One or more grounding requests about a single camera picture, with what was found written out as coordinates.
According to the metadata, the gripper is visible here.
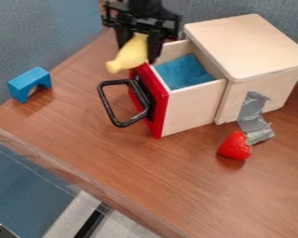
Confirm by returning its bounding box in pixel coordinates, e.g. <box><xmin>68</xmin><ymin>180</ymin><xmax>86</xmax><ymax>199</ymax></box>
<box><xmin>102</xmin><ymin>2</ymin><xmax>184</xmax><ymax>63</ymax></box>

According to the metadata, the yellow toy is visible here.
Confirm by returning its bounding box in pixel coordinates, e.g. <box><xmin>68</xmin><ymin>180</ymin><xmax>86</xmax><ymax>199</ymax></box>
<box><xmin>103</xmin><ymin>32</ymin><xmax>152</xmax><ymax>74</ymax></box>

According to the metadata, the red toy strawberry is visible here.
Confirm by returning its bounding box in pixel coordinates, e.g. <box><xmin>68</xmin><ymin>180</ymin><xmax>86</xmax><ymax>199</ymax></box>
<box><xmin>214</xmin><ymin>130</ymin><xmax>255</xmax><ymax>162</ymax></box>

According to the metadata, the drawer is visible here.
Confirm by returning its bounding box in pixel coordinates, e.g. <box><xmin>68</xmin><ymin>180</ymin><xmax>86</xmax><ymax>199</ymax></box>
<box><xmin>95</xmin><ymin>38</ymin><xmax>229</xmax><ymax>139</ymax></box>

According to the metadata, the blue cloth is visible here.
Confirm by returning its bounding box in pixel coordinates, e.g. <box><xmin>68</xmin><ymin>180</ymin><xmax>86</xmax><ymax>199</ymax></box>
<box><xmin>155</xmin><ymin>53</ymin><xmax>218</xmax><ymax>91</ymax></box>

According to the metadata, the cabinet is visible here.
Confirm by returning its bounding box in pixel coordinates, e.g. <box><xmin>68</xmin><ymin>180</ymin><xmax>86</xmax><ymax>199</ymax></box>
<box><xmin>181</xmin><ymin>12</ymin><xmax>298</xmax><ymax>126</ymax></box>

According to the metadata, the blue block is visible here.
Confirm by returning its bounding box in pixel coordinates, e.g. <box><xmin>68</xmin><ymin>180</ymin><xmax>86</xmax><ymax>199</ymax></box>
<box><xmin>6</xmin><ymin>66</ymin><xmax>54</xmax><ymax>104</ymax></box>

